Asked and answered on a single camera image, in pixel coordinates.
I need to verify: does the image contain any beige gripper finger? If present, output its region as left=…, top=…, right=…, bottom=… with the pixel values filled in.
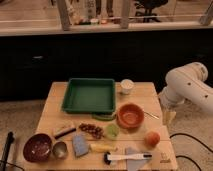
left=163, top=111, right=169, bottom=125
left=169, top=111, right=176, bottom=124

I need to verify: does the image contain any orange red apple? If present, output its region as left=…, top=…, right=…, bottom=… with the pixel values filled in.
left=145, top=131, right=160, bottom=147

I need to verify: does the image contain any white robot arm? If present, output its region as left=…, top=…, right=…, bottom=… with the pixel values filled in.
left=158, top=62, right=213, bottom=125

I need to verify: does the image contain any white paper cup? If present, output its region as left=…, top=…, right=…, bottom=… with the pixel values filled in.
left=120, top=79, right=134, bottom=95

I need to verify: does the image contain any light green cup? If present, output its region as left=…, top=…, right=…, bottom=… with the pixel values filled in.
left=104, top=124, right=119, bottom=140

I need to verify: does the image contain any small metal cup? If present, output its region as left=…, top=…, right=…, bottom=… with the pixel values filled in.
left=52, top=141, right=68, bottom=159

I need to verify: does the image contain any metal spoon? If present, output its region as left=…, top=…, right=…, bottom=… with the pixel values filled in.
left=144, top=111, right=159, bottom=119

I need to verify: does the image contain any orange bowl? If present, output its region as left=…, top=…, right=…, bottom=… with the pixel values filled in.
left=117, top=103, right=144, bottom=129

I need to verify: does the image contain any grey cloth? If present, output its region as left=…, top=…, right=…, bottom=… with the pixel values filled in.
left=125, top=147, right=152, bottom=171

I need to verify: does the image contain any green cucumber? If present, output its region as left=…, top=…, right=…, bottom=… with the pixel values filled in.
left=92, top=114, right=116, bottom=121

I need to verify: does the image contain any yellow banana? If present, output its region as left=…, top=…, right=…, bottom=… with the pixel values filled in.
left=90, top=143, right=117, bottom=152

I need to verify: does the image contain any green plastic tray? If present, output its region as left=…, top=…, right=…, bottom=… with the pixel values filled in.
left=61, top=78, right=116, bottom=114

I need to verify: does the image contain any blue sponge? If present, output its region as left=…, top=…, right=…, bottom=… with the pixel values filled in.
left=72, top=134, right=89, bottom=157

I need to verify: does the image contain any wooden black eraser block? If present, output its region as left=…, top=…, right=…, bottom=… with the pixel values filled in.
left=53, top=123, right=76, bottom=139

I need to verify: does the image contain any black office chair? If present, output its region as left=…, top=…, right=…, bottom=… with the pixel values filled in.
left=134, top=0, right=168, bottom=23

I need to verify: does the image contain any dark red bowl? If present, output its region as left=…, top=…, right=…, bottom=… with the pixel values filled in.
left=23, top=133, right=52, bottom=163

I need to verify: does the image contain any black pole stand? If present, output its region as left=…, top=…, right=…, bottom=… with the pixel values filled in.
left=0, top=132, right=14, bottom=171

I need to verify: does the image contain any black cable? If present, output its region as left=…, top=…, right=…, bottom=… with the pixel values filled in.
left=169, top=132, right=213, bottom=171

